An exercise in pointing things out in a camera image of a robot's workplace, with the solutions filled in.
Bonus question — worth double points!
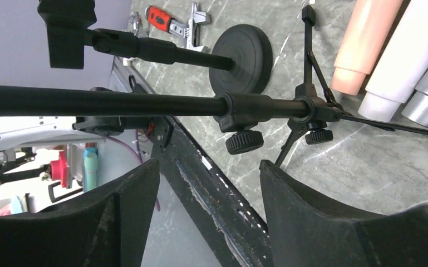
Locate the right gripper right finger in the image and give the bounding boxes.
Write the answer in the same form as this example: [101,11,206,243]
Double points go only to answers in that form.
[260,160,428,266]

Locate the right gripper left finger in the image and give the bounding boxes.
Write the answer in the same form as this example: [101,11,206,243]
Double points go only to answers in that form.
[0,159,160,266]

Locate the shock mount tripod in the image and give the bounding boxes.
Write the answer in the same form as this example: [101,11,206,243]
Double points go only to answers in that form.
[0,4,428,169]

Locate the black mic stand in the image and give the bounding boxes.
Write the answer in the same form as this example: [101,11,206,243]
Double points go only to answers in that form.
[37,1,273,94]

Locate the shock mount stand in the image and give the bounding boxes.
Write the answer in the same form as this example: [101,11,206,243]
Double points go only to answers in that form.
[129,11,149,38]

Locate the pink microphone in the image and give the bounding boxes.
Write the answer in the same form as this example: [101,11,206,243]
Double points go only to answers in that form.
[330,0,402,95]

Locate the white microphone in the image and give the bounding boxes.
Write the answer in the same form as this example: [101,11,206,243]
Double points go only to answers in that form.
[357,0,428,122]

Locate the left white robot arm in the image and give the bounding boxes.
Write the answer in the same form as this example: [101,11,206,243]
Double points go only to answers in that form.
[0,86,161,151]

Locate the red and teal background objects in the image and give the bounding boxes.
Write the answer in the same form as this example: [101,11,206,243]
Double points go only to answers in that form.
[0,143,97,216]

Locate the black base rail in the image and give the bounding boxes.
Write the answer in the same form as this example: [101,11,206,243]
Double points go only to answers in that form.
[110,58,276,267]

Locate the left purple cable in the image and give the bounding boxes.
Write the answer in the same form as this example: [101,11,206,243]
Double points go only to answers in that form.
[103,134,161,212]

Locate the red handled adjustable wrench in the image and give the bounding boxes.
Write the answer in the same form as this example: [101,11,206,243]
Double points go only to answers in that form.
[145,2,211,52]

